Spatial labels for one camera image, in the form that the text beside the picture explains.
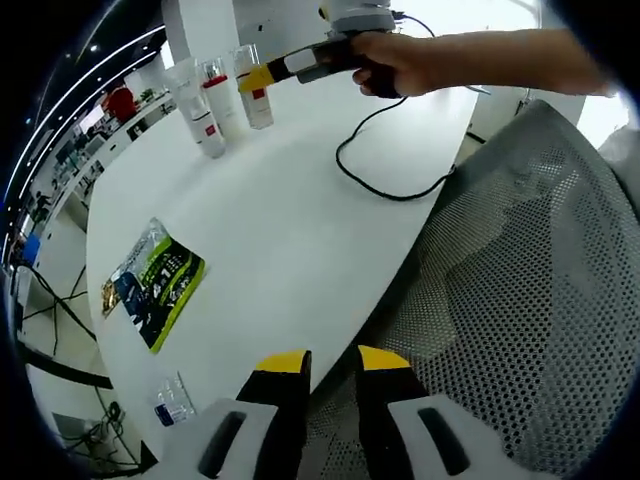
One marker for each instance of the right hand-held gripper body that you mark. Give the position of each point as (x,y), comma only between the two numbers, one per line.
(360,17)

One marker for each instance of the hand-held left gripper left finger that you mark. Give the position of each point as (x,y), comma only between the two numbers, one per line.
(262,435)

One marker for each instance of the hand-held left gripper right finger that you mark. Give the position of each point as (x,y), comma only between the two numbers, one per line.
(402,440)

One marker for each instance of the white skincare bottle clear cap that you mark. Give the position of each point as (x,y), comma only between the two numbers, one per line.
(260,112)
(207,142)

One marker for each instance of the red collar skincare bottle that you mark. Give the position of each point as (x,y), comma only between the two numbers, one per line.
(225,110)

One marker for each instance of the clear sachet blue label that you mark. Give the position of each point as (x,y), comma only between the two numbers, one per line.
(172,407)

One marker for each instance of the green black sachet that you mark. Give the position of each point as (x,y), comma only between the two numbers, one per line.
(160,295)

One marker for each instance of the person's right hand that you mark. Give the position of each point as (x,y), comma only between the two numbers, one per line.
(405,65)

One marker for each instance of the small counter plant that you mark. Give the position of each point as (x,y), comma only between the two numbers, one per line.
(147,95)

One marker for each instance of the grey mesh office chair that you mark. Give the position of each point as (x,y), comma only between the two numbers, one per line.
(525,300)

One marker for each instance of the long white counter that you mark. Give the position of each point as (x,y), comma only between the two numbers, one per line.
(100,155)

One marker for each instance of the blue bin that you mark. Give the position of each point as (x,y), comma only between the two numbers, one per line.
(33,248)

